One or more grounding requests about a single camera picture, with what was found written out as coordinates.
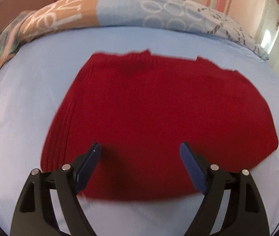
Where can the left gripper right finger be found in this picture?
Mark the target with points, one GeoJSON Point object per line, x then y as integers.
{"type": "Point", "coordinates": [232, 204]}

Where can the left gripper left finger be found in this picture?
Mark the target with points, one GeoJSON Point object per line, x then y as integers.
{"type": "Point", "coordinates": [34, 213]}

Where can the red knit sweater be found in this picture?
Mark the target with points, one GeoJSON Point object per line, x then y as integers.
{"type": "Point", "coordinates": [140, 107]}

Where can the light blue quilted bedspread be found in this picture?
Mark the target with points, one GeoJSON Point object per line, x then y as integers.
{"type": "Point", "coordinates": [35, 81]}

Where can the blue and brown patterned duvet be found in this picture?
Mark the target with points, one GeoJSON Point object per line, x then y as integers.
{"type": "Point", "coordinates": [178, 15]}

